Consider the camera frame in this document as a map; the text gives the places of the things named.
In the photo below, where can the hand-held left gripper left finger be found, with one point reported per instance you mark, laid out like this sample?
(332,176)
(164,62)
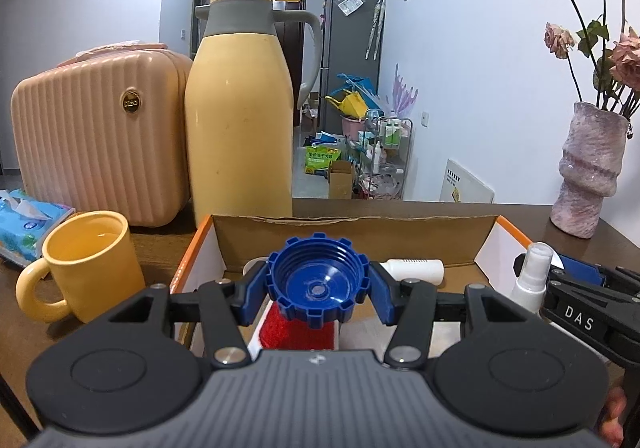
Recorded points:
(252,290)

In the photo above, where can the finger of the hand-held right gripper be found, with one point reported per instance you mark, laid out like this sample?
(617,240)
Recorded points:
(580,270)

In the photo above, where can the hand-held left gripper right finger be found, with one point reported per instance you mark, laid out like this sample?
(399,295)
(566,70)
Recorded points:
(384,290)

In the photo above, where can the white nasal spray bottle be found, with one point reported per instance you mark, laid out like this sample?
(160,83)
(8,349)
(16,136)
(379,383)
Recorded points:
(412,272)

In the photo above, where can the green spray bottle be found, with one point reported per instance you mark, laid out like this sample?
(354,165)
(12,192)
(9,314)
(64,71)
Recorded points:
(532,273)

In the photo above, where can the red cardboard box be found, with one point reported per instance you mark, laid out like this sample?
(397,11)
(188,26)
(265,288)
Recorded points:
(360,238)

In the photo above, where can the red lint brush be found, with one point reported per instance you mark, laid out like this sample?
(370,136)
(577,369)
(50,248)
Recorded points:
(295,333)

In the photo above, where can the blue notched cap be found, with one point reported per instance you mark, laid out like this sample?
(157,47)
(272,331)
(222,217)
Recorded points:
(315,288)

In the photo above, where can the person's right hand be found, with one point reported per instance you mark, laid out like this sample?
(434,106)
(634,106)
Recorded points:
(612,415)

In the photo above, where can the pink ceramic vase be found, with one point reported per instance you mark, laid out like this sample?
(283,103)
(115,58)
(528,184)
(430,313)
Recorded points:
(590,172)

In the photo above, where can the small brown carton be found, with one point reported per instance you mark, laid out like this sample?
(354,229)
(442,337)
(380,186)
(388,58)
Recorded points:
(341,183)

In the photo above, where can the white leaning board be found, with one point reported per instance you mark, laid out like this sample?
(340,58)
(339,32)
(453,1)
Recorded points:
(467,183)

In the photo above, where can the metal utility cart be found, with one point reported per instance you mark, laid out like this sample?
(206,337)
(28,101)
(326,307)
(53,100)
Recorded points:
(387,152)

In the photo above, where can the green printed bag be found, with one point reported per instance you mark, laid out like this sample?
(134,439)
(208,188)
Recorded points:
(322,160)

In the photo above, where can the yellow mug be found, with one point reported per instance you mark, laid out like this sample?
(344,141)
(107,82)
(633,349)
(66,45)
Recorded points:
(95,268)

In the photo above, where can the yellow thermos jug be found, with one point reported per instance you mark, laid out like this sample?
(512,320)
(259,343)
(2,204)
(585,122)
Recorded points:
(237,127)

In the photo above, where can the pink bucket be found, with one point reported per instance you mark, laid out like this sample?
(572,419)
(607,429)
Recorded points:
(352,125)

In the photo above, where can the yellow watering can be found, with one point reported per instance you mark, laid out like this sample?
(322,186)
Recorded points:
(350,103)

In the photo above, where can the peach ribbed suitcase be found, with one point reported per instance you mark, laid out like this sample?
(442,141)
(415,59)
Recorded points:
(90,142)

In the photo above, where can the dark brown door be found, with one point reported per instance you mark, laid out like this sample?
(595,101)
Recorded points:
(290,62)

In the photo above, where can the blue tissue packet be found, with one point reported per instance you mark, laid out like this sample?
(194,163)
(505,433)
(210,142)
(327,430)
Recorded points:
(30,228)

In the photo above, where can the grey fridge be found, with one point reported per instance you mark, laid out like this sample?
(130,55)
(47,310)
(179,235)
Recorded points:
(347,47)

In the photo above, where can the folded white umbrella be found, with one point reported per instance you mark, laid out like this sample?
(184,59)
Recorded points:
(376,27)

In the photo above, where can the white wall socket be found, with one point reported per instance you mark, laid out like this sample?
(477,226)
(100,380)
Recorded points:
(426,118)

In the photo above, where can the purple wall decal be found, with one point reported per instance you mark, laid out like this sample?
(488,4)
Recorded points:
(404,95)

